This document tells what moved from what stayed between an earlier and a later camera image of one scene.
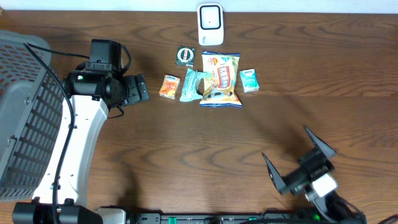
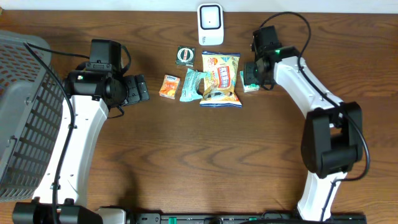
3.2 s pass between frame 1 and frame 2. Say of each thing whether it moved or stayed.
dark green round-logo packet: stayed
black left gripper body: stayed
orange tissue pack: stayed
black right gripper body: moved
